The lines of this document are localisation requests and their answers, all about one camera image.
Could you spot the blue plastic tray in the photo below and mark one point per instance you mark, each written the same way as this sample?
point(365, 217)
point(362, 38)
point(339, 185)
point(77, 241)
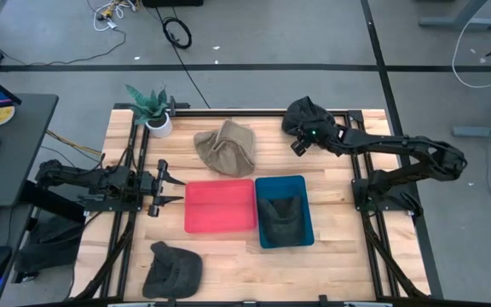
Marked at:
point(279, 185)

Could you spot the green plant in white pot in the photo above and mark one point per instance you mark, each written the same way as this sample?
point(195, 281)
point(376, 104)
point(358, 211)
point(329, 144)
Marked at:
point(159, 125)

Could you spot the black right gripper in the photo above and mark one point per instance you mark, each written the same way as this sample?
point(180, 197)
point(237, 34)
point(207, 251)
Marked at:
point(313, 136)

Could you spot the black desk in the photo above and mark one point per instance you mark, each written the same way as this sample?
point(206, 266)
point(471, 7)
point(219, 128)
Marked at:
point(24, 149)

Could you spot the dark grey cap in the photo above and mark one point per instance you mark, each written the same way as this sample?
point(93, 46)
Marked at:
point(301, 111)
point(281, 221)
point(173, 273)

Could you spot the red plastic tray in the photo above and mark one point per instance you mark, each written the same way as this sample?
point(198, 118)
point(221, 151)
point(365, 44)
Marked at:
point(220, 206)

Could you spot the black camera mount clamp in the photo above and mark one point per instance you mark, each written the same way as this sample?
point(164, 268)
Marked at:
point(172, 106)

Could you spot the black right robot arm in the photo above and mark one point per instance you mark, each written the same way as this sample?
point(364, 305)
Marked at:
point(399, 143)

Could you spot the grey desk foot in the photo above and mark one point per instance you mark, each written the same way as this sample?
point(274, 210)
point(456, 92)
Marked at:
point(475, 131)
point(458, 22)

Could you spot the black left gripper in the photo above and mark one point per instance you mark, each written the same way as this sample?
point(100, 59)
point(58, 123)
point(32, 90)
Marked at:
point(154, 186)

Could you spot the black box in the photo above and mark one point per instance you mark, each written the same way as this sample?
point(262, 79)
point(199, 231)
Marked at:
point(173, 3)

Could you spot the black aluminium table frame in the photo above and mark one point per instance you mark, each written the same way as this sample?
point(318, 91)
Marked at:
point(355, 116)

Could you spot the tan cap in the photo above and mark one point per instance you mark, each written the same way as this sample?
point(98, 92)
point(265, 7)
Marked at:
point(228, 153)

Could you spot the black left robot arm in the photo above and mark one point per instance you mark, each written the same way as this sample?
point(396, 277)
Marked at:
point(79, 176)

